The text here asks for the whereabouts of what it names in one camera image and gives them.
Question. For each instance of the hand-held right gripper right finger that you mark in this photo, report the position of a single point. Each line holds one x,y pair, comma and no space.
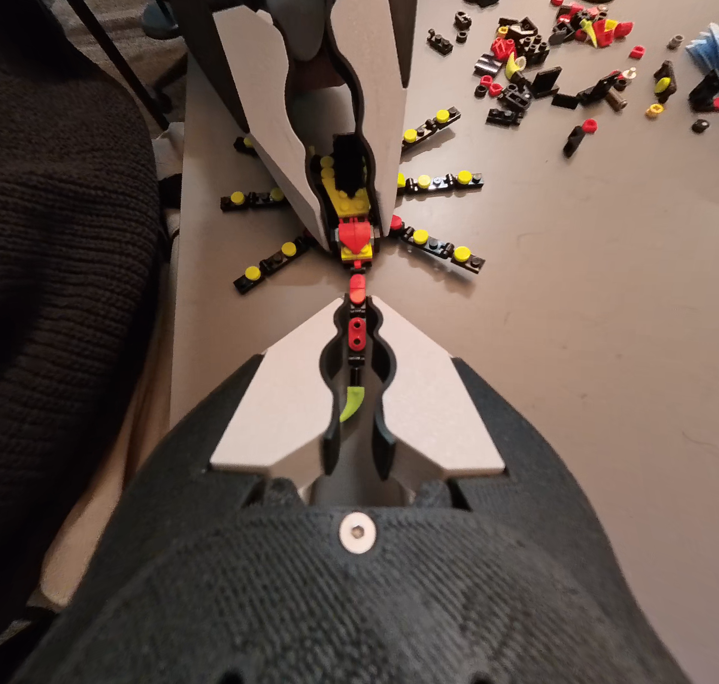
438,414

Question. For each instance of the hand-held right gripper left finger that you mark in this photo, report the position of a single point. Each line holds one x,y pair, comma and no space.
275,414

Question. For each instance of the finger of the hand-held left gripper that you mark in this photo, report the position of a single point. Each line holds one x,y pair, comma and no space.
269,111
376,77

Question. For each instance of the neon green lego claw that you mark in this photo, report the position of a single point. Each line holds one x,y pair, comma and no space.
353,403

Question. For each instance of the black red lego strip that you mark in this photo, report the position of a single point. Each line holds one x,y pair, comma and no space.
356,335

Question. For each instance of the black yellow lego spider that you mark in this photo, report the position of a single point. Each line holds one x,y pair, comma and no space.
354,201

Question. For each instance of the lego instruction booklet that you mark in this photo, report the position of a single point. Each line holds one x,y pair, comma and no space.
705,46

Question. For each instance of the pile of loose lego pieces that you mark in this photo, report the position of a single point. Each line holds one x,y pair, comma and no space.
573,60

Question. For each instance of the person's black sweater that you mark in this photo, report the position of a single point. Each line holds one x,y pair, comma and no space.
67,302

